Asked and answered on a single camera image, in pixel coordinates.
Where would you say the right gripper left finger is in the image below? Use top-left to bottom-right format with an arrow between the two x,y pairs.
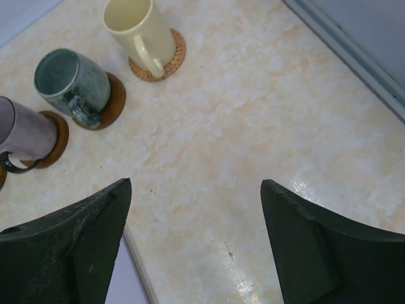
1,178 -> 132,303

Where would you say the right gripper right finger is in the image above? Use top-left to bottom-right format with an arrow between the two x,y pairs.
260,180 -> 404,303

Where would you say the lavender plastic tray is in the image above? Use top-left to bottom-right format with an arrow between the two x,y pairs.
105,237 -> 149,304

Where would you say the dark brown wooden coaster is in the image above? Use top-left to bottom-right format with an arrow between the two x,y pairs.
73,72 -> 126,130
0,167 -> 7,190
35,111 -> 69,169

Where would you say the purple glass mug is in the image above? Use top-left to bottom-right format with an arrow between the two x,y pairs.
1,96 -> 58,174

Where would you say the grey green mug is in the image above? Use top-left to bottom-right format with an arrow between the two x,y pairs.
34,48 -> 111,129

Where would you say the light woven rattan coaster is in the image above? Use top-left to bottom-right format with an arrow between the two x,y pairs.
128,28 -> 187,82

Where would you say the cream yellow mug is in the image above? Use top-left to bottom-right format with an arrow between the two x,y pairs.
103,0 -> 176,78

